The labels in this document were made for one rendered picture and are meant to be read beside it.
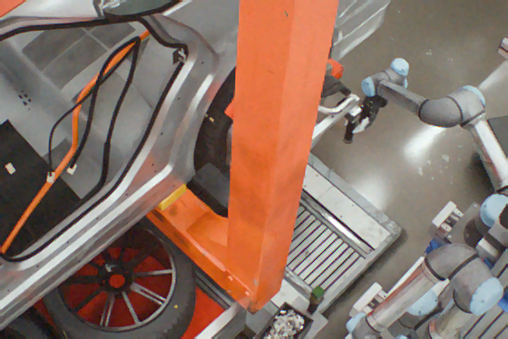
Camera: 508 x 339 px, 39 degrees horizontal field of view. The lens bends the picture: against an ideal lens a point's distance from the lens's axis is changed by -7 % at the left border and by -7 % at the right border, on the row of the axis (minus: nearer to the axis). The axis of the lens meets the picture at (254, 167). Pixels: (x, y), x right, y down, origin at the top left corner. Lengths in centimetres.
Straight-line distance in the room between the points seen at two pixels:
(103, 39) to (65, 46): 16
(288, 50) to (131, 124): 128
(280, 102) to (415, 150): 239
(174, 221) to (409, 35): 223
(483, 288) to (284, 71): 87
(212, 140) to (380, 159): 138
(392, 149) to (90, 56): 180
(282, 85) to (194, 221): 133
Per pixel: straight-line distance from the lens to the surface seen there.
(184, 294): 307
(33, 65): 315
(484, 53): 478
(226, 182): 364
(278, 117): 188
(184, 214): 303
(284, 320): 297
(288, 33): 165
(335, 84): 299
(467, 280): 218
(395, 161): 409
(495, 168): 291
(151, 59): 285
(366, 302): 282
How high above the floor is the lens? 333
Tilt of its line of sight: 57 degrees down
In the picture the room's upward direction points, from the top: 6 degrees clockwise
